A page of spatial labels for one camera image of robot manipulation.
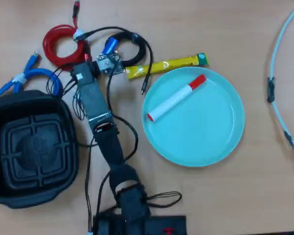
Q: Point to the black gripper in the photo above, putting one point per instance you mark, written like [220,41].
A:
[84,73]

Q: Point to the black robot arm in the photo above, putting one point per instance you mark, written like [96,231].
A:
[112,147]

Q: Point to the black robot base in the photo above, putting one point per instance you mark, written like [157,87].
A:
[161,224]

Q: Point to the black square bowl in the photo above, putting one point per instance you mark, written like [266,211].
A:
[31,147]

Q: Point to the yellow sachet packet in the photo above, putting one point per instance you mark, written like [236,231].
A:
[171,64]

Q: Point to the white marker with red cap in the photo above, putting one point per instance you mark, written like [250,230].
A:
[171,101]

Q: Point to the teal round plate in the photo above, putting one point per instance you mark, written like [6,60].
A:
[198,127]

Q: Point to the black tube clip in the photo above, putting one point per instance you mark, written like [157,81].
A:
[289,139]
[271,89]

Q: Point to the light blue curved tube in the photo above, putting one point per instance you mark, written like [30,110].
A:
[274,61]

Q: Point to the bare camera circuit board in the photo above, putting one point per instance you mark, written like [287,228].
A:
[111,64]

